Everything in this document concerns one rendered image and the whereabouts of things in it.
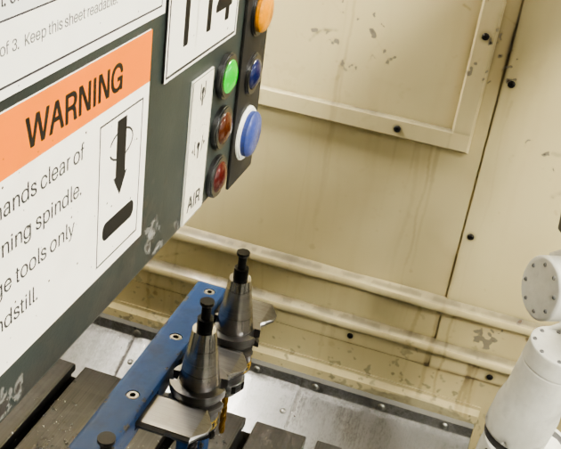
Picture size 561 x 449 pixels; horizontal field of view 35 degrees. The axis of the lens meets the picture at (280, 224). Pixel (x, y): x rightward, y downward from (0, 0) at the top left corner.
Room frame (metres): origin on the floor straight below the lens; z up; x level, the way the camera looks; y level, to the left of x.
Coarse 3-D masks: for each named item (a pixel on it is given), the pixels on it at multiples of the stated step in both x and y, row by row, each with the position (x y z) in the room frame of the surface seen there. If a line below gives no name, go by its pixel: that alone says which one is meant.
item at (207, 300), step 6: (204, 300) 0.74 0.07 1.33; (210, 300) 0.74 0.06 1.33; (204, 306) 0.74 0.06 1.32; (210, 306) 0.74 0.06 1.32; (204, 312) 0.74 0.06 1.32; (210, 312) 0.74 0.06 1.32; (198, 318) 0.74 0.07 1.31; (204, 318) 0.74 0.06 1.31; (210, 318) 0.74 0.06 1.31; (198, 324) 0.74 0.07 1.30; (204, 324) 0.73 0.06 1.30; (210, 324) 0.74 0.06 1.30; (198, 330) 0.74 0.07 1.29; (204, 330) 0.74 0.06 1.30; (210, 330) 0.74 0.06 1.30
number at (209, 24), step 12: (204, 0) 0.43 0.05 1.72; (216, 0) 0.45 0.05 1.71; (228, 0) 0.47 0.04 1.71; (204, 12) 0.43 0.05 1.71; (216, 12) 0.45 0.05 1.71; (228, 12) 0.47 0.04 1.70; (204, 24) 0.44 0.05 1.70; (216, 24) 0.45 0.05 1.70; (228, 24) 0.47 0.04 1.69; (204, 36) 0.44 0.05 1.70
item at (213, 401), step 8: (176, 368) 0.76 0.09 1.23; (176, 376) 0.75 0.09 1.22; (224, 376) 0.75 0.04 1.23; (176, 384) 0.73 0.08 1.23; (224, 384) 0.75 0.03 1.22; (176, 392) 0.72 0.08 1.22; (184, 392) 0.72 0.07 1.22; (192, 392) 0.72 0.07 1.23; (208, 392) 0.72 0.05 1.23; (216, 392) 0.73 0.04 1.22; (224, 392) 0.73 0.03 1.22; (184, 400) 0.71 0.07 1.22; (192, 400) 0.71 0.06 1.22; (200, 400) 0.71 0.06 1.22; (208, 400) 0.72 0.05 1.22; (216, 400) 0.72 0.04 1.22; (208, 408) 0.72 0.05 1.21; (216, 408) 0.72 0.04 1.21
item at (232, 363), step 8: (224, 352) 0.81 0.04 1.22; (232, 352) 0.81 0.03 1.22; (240, 352) 0.81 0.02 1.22; (224, 360) 0.79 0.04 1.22; (232, 360) 0.80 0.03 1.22; (240, 360) 0.80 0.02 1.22; (224, 368) 0.78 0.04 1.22; (232, 368) 0.78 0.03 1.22; (240, 368) 0.79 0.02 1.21; (232, 376) 0.77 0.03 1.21
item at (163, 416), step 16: (160, 400) 0.71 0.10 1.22; (176, 400) 0.72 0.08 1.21; (144, 416) 0.68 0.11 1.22; (160, 416) 0.69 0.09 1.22; (176, 416) 0.69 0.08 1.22; (192, 416) 0.69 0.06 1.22; (208, 416) 0.70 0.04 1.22; (160, 432) 0.67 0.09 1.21; (176, 432) 0.67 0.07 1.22; (192, 432) 0.67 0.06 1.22; (208, 432) 0.68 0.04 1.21
